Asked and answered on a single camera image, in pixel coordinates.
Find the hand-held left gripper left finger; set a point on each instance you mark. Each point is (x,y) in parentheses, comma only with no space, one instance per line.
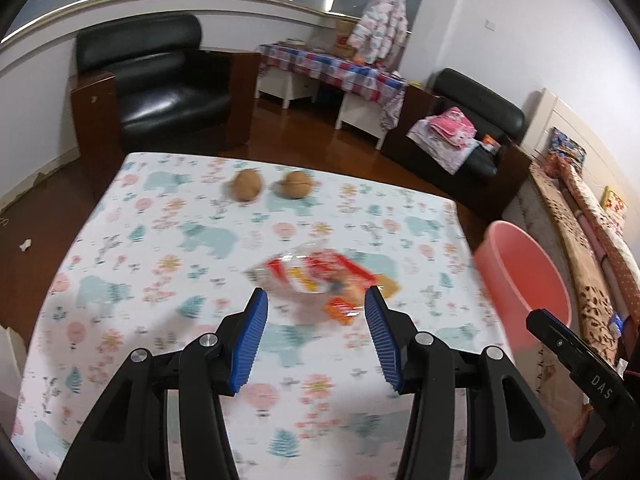
(250,340)

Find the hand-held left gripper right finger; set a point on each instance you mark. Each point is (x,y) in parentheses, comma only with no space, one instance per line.
(385,345)

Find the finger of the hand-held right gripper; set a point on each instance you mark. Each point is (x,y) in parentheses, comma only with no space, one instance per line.
(575,355)

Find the clear printed snack wrapper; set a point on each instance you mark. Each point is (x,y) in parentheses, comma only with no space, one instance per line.
(310,272)

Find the pink plastic bin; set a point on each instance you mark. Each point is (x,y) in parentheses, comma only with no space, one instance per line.
(520,280)

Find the floral tablecloth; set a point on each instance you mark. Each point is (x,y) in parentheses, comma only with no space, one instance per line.
(150,240)

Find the walnut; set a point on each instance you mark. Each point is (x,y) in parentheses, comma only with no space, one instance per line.
(297,185)
(247,186)

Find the colourful patterned pillow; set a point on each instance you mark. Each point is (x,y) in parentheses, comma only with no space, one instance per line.
(567,145)

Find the pink folded clothes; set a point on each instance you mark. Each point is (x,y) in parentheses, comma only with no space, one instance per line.
(445,135)

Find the small orange white box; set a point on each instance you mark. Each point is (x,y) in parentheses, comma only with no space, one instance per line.
(491,145)

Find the cream bed headboard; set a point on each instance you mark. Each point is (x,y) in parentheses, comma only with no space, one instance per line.
(575,115)

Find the white paper scrap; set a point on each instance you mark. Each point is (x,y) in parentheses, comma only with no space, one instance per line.
(25,245)

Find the black leather armchair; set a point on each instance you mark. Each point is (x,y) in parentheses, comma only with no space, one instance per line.
(165,100)

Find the black leather sofa chair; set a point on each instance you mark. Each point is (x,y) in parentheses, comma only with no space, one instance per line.
(475,95)

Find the checkered cloth side table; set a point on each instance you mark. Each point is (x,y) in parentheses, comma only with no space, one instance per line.
(345,72)

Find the cardboard box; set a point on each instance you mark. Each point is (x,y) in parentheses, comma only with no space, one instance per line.
(345,37)

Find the hanging patterned jacket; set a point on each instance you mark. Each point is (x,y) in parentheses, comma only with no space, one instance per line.
(380,25)

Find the wall outlet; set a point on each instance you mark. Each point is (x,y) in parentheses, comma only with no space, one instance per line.
(490,24)

